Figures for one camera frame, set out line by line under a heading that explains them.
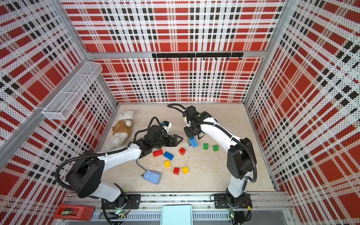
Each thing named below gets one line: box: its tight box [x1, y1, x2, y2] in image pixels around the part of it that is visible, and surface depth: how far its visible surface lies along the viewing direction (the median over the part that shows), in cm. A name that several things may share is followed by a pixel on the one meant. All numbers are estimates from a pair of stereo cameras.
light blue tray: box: [160, 204, 194, 225], surface depth 68 cm
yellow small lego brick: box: [181, 165, 189, 174], surface depth 85 cm
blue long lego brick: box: [163, 150, 175, 161], surface depth 92 cm
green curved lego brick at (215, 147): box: [212, 144, 219, 152], surface depth 95 cm
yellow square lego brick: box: [164, 160, 171, 168], surface depth 88 cm
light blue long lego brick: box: [189, 136, 199, 148], surface depth 88 cm
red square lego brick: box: [172, 167, 180, 176], surface depth 84 cm
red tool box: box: [53, 203, 96, 221], surface depth 68 cm
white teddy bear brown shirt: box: [106, 110, 135, 149], surface depth 97 cm
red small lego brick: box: [179, 147, 186, 156], surface depth 93 cm
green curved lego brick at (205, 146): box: [202, 143, 209, 150], surface depth 96 cm
